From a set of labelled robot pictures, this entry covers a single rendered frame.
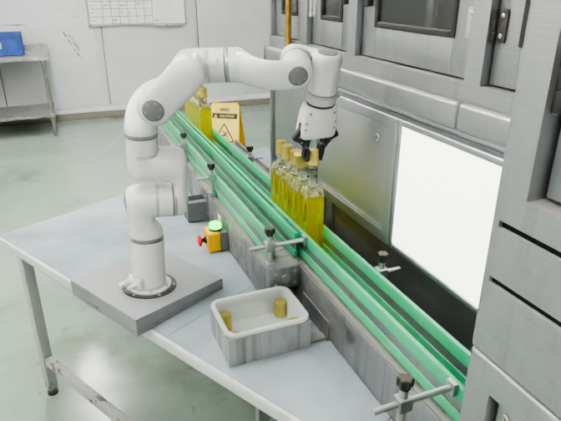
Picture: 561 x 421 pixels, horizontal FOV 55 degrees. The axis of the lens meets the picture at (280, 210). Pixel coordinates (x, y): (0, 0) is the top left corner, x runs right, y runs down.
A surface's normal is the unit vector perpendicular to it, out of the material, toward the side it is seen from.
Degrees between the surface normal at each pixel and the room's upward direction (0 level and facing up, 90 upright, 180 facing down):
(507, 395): 90
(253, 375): 0
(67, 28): 90
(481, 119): 90
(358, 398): 0
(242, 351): 90
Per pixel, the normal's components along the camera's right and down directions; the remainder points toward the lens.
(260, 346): 0.37, 0.37
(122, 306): 0.04, -0.93
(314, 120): 0.29, 0.60
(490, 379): -0.93, 0.15
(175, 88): 0.06, 0.48
